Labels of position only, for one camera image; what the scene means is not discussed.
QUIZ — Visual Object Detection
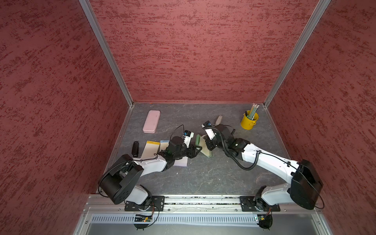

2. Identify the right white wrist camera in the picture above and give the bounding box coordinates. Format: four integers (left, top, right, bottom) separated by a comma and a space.
202, 121, 215, 140

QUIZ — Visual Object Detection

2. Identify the bundle of pencils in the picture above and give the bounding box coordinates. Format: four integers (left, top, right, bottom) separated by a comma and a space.
247, 103, 259, 120

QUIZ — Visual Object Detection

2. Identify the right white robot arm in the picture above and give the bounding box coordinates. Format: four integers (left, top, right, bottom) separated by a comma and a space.
202, 122, 323, 212

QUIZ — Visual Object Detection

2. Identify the green memo pad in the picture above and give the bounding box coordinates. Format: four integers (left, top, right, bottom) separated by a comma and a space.
195, 135, 213, 158

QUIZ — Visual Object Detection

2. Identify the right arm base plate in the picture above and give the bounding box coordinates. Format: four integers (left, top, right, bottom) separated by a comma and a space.
240, 196, 281, 212

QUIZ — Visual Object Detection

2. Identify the blue-edged beige memo pad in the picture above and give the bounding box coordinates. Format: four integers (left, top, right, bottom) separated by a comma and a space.
159, 140, 169, 152

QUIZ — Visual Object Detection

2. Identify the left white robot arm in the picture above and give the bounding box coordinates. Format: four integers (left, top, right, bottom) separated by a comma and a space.
98, 136, 202, 211

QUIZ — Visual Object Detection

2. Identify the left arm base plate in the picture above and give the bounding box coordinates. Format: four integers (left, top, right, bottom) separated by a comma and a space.
124, 195, 165, 212

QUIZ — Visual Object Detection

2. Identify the aluminium rail frame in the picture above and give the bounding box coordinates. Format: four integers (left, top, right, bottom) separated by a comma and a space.
74, 194, 332, 235

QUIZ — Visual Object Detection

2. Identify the yellow-top beige memo pad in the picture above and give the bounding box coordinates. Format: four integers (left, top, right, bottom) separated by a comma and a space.
141, 141, 160, 160

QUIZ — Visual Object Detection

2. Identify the small black device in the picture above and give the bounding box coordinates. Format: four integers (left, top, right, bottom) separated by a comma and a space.
131, 141, 139, 158

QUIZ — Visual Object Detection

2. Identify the yellow pencil cup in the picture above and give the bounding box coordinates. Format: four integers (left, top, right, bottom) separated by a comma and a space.
240, 110, 259, 130

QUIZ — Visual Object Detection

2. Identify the purple grid memo pad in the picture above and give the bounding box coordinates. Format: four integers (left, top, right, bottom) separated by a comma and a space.
174, 157, 188, 167

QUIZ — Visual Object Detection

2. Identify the pink pencil case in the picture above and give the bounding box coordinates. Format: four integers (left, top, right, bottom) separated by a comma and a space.
143, 110, 161, 134

